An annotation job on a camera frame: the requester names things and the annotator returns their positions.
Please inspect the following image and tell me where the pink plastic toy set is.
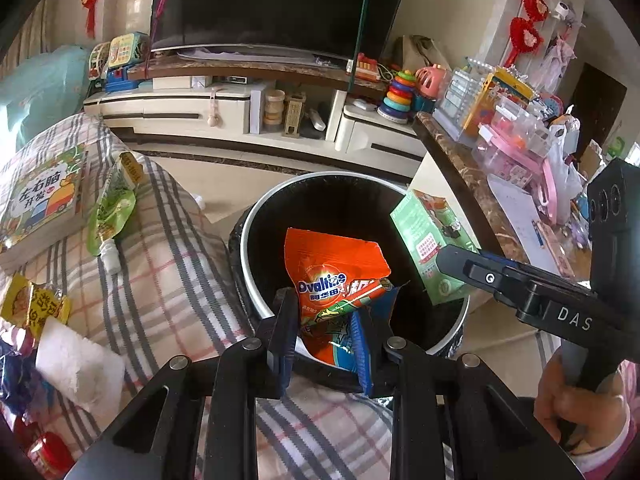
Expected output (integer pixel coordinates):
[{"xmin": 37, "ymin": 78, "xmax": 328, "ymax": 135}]
[{"xmin": 475, "ymin": 105, "xmax": 571, "ymax": 223}]

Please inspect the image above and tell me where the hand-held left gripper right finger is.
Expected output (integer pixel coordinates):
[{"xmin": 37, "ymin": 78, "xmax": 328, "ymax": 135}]
[{"xmin": 350, "ymin": 305, "xmax": 583, "ymax": 480}]

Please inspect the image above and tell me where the marble counter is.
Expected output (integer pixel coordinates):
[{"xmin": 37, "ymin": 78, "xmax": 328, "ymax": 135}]
[{"xmin": 415, "ymin": 110, "xmax": 591, "ymax": 281}]

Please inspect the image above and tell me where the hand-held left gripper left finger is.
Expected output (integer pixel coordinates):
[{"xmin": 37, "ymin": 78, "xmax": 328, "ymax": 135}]
[{"xmin": 65, "ymin": 287, "xmax": 302, "ymax": 480}]

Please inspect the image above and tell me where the cream television stand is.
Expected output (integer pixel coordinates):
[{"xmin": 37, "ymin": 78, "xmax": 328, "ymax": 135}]
[{"xmin": 82, "ymin": 50, "xmax": 426, "ymax": 161}]

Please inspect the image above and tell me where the white tissue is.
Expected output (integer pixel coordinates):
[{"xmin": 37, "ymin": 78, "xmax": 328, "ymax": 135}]
[{"xmin": 35, "ymin": 317, "xmax": 126, "ymax": 413}]

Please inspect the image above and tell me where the pink round toy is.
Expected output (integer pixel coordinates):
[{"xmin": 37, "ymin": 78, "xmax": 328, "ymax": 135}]
[{"xmin": 415, "ymin": 64, "xmax": 453, "ymax": 98}]

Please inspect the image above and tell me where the orange snack packet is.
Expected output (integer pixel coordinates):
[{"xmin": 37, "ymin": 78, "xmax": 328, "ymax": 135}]
[{"xmin": 284, "ymin": 227, "xmax": 401, "ymax": 373}]

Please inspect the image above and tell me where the wooden cup toy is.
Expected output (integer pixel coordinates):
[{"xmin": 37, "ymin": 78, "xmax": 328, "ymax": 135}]
[{"xmin": 263, "ymin": 89, "xmax": 286, "ymax": 133}]

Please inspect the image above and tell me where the toy cash register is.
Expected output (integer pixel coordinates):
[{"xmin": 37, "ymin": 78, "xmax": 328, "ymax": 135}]
[{"xmin": 105, "ymin": 31, "xmax": 151, "ymax": 93}]

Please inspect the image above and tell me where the rainbow stacking ring toy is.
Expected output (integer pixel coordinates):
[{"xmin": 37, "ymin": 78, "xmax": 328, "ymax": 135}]
[{"xmin": 377, "ymin": 69, "xmax": 418, "ymax": 123}]

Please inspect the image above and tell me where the red toy telephone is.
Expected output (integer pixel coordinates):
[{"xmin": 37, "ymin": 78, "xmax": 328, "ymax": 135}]
[{"xmin": 354, "ymin": 52, "xmax": 381, "ymax": 81}]

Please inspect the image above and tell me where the brown paper bag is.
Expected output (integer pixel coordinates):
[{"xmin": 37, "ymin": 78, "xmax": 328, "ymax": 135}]
[{"xmin": 395, "ymin": 35, "xmax": 453, "ymax": 73}]

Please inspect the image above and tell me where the children's picture book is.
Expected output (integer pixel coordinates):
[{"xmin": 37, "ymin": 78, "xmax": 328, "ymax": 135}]
[{"xmin": 0, "ymin": 144, "xmax": 90, "ymax": 271}]

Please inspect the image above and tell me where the black television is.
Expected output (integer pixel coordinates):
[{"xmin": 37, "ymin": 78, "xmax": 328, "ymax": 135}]
[{"xmin": 150, "ymin": 0, "xmax": 416, "ymax": 63}]

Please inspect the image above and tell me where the person's right forearm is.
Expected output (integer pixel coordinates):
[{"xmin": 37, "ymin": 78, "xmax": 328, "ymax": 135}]
[{"xmin": 582, "ymin": 360, "xmax": 640, "ymax": 480}]

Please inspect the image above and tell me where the white paper sheet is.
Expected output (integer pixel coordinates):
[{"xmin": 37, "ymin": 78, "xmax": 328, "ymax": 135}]
[{"xmin": 487, "ymin": 175, "xmax": 546, "ymax": 256}]

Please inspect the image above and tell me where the white plastic bag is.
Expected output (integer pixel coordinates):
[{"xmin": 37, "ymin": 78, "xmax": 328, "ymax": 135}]
[{"xmin": 547, "ymin": 120, "xmax": 586, "ymax": 221}]

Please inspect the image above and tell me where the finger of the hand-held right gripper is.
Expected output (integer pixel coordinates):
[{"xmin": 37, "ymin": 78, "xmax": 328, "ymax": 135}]
[
  {"xmin": 436, "ymin": 244, "xmax": 532, "ymax": 307},
  {"xmin": 480, "ymin": 252, "xmax": 593, "ymax": 292}
]

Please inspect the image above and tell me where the red capped container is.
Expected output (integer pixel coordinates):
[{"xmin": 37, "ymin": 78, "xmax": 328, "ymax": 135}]
[{"xmin": 15, "ymin": 420, "xmax": 76, "ymax": 478}]

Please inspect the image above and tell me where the plaid blanket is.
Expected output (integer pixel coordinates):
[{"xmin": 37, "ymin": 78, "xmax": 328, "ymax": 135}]
[{"xmin": 0, "ymin": 112, "xmax": 451, "ymax": 480}]

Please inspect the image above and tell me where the dark blue wrapper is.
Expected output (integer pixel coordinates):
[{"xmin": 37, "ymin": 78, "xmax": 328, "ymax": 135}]
[{"xmin": 0, "ymin": 340, "xmax": 51, "ymax": 411}]

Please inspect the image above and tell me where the yellow snack wrapper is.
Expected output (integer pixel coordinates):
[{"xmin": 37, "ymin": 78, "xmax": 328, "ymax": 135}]
[{"xmin": 0, "ymin": 274, "xmax": 72, "ymax": 336}]

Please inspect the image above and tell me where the white security camera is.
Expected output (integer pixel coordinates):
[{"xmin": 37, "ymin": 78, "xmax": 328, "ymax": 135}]
[{"xmin": 552, "ymin": 1, "xmax": 583, "ymax": 26}]

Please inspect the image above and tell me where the green paper carton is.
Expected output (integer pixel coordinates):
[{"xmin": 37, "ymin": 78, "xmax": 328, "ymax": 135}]
[{"xmin": 390, "ymin": 189, "xmax": 483, "ymax": 307}]

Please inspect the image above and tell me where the yellow toy box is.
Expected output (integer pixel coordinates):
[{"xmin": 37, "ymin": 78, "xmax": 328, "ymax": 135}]
[{"xmin": 462, "ymin": 67, "xmax": 538, "ymax": 136}]

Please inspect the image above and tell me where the light blue tissue pack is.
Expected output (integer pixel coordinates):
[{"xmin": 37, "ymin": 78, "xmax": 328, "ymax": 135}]
[{"xmin": 0, "ymin": 45, "xmax": 93, "ymax": 138}]

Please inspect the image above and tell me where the green spouted drink pouch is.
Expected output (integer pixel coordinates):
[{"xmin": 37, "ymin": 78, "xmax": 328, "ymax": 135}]
[{"xmin": 86, "ymin": 152, "xmax": 143, "ymax": 275}]

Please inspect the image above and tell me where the person's right hand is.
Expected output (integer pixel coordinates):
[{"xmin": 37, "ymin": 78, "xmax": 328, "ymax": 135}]
[{"xmin": 534, "ymin": 347, "xmax": 632, "ymax": 457}]

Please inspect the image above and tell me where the red hanging heart decoration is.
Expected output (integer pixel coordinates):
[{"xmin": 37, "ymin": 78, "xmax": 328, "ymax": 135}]
[{"xmin": 510, "ymin": 0, "xmax": 561, "ymax": 66}]

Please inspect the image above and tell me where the wooden frame toy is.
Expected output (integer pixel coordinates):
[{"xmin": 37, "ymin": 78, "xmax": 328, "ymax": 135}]
[{"xmin": 284, "ymin": 92, "xmax": 307, "ymax": 138}]

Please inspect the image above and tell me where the black bin with white rim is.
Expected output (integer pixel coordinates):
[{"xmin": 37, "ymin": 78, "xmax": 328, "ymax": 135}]
[{"xmin": 229, "ymin": 172, "xmax": 473, "ymax": 396}]

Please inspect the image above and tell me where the clear plastic toy box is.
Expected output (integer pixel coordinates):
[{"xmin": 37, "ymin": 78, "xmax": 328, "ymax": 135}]
[{"xmin": 432, "ymin": 66, "xmax": 493, "ymax": 141}]

